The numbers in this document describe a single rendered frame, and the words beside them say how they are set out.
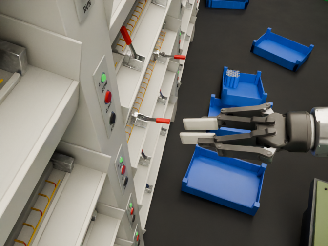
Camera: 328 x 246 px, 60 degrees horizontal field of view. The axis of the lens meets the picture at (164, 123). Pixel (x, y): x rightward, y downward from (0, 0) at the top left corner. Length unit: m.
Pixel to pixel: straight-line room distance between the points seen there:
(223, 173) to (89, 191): 0.89
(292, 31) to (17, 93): 2.04
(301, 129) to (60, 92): 0.39
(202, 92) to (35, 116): 1.34
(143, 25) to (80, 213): 0.47
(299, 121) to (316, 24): 1.85
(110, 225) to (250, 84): 1.24
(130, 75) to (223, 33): 1.51
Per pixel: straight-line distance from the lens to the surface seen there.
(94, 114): 0.36
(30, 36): 0.30
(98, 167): 0.45
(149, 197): 1.05
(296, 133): 0.54
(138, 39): 0.68
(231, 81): 1.56
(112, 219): 0.62
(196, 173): 1.25
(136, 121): 0.73
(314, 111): 0.56
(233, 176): 1.27
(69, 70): 0.31
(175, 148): 1.32
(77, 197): 0.44
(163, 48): 0.98
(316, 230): 1.02
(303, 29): 2.27
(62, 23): 0.28
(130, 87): 0.57
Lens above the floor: 1.08
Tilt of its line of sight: 50 degrees down
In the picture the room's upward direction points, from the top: straight up
